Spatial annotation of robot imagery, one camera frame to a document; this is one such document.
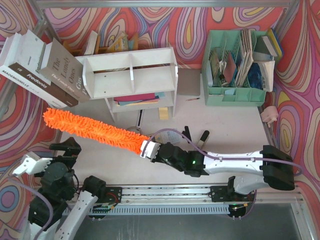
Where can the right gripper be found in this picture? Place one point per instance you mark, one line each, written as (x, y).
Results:
(157, 153)

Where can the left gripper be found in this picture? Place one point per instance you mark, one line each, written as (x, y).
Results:
(64, 151)

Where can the orange microfiber duster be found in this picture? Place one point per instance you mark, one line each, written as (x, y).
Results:
(89, 128)

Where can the masking tape roll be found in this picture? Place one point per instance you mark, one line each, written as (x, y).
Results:
(135, 129)

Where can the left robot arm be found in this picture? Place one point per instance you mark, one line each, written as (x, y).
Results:
(45, 211)

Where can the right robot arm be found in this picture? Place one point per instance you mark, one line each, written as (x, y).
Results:
(251, 171)

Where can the white small bookshelf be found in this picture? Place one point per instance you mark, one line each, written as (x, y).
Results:
(128, 73)

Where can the black binder clip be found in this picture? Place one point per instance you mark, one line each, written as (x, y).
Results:
(186, 134)

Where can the blue beige calculator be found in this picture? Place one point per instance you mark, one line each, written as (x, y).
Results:
(168, 137)

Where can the yellow sticky note pad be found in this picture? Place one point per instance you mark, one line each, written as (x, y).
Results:
(163, 113)

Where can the small pencil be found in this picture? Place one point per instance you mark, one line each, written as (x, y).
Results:
(193, 99)

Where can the stack of coloured paper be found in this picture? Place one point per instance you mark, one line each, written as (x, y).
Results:
(138, 99)

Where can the grey Lonely Ones book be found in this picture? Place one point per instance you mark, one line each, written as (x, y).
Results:
(63, 69)

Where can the pink pig figurine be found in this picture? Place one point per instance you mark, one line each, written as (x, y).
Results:
(269, 115)

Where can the mint green desk organizer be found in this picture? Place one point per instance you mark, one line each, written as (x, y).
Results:
(243, 98)

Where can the brown white Fredonia book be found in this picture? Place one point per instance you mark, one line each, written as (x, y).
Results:
(20, 60)

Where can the books in green organizer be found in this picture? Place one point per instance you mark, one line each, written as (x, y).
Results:
(241, 59)

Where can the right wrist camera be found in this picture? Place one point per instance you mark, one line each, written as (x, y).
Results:
(149, 150)

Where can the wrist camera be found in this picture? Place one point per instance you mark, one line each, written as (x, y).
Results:
(149, 150)
(32, 164)

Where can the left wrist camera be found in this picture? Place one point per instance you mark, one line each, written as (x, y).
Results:
(32, 164)

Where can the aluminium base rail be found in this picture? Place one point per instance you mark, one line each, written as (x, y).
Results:
(164, 194)

